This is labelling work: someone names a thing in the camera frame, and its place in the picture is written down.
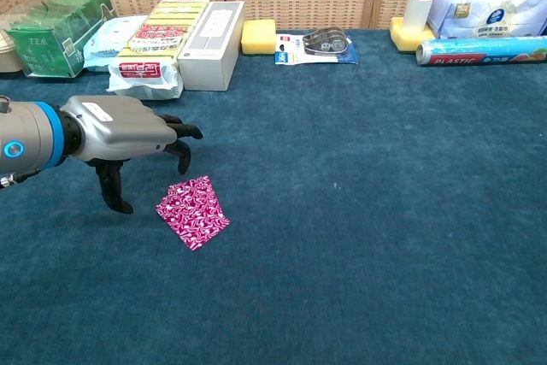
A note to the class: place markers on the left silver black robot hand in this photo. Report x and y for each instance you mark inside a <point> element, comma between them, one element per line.
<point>124,130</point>

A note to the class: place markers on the magenta patterned card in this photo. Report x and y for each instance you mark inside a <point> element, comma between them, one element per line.
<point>201,211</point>
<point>163,210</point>

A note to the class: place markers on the light blue wet wipes pack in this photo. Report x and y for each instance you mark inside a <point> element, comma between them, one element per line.
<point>107,42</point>

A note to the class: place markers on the yellow green sponge multipack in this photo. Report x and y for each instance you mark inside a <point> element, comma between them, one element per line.
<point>154,40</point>

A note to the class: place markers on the green tea bag box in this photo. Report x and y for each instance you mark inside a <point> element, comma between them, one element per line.
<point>47,44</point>

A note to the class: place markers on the white power strip box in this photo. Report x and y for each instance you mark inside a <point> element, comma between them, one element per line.
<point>209,53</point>

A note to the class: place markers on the beige lidded lunch box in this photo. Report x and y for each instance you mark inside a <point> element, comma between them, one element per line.
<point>8,59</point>

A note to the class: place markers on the plain yellow sponge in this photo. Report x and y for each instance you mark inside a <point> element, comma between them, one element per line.
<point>404,42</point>
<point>258,38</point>

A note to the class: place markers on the correction tape blister pack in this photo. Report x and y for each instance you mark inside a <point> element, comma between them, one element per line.
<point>316,46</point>

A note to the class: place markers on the teal carpet table mat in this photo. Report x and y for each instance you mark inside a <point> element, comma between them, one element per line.
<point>342,211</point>

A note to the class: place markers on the white roll cardboard core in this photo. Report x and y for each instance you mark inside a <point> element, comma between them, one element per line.
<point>418,12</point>

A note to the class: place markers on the blue plastic wrap roll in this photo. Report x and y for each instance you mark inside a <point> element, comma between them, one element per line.
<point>483,51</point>

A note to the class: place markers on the blue white tissue pack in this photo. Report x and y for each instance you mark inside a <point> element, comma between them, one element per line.
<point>487,10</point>

